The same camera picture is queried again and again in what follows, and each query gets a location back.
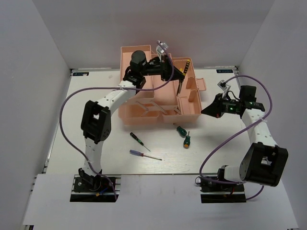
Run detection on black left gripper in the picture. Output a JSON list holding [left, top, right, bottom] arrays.
[[141, 54, 186, 82]]

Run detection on yellow black pliers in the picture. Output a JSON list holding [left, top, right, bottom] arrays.
[[177, 59, 190, 96]]

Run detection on pink plastic toolbox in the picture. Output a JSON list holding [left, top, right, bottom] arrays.
[[118, 57, 206, 125]]

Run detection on stubby dark green screwdriver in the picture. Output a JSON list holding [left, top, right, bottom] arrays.
[[176, 126, 187, 137]]

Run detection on stubby green orange screwdriver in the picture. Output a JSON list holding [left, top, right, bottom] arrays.
[[183, 132, 190, 149]]

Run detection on black green precision screwdriver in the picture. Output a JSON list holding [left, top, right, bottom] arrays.
[[130, 132, 150, 151]]

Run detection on blue red handled screwdriver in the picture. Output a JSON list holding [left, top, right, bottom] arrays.
[[130, 150, 162, 161]]

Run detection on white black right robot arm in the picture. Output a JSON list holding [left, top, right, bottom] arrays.
[[201, 85, 288, 191]]

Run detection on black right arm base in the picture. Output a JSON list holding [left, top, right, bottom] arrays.
[[195, 176, 246, 204]]

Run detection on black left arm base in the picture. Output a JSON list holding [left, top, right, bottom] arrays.
[[70, 168, 121, 203]]

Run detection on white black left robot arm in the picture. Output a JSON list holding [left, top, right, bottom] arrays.
[[79, 50, 185, 191]]

